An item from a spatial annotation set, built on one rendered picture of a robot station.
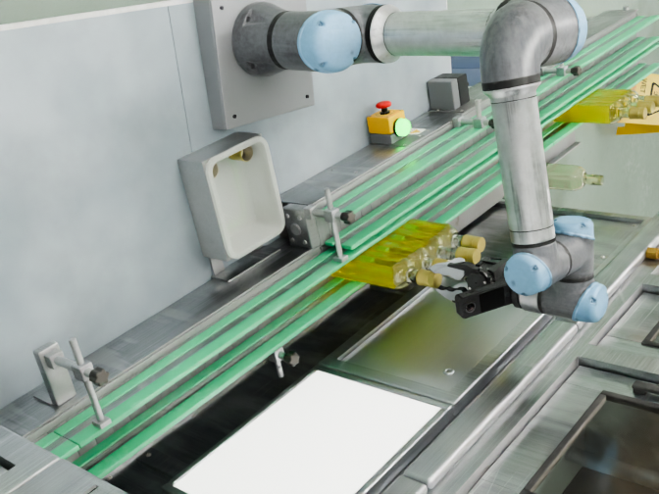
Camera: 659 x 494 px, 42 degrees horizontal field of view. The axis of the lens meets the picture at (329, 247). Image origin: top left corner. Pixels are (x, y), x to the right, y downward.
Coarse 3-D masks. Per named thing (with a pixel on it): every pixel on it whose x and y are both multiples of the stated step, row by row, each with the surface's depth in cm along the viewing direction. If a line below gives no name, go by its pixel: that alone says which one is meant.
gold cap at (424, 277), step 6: (420, 270) 179; (426, 270) 179; (420, 276) 178; (426, 276) 177; (432, 276) 176; (438, 276) 177; (420, 282) 178; (426, 282) 177; (432, 282) 176; (438, 282) 178
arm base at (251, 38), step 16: (240, 16) 173; (256, 16) 172; (272, 16) 170; (240, 32) 172; (256, 32) 170; (272, 32) 168; (240, 48) 173; (256, 48) 171; (272, 48) 169; (240, 64) 176; (256, 64) 176; (272, 64) 173
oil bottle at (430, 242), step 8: (392, 232) 197; (400, 232) 196; (408, 232) 195; (416, 232) 194; (384, 240) 195; (392, 240) 194; (400, 240) 192; (408, 240) 191; (416, 240) 190; (424, 240) 190; (432, 240) 189; (440, 240) 190; (424, 248) 188; (432, 248) 188; (432, 256) 188
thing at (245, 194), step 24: (240, 144) 174; (264, 144) 179; (240, 168) 185; (264, 168) 182; (216, 192) 171; (240, 192) 186; (264, 192) 185; (240, 216) 186; (264, 216) 189; (240, 240) 183; (264, 240) 183
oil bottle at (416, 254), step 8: (376, 248) 191; (384, 248) 190; (392, 248) 189; (400, 248) 189; (408, 248) 188; (416, 248) 187; (408, 256) 185; (416, 256) 184; (424, 256) 185; (416, 264) 184
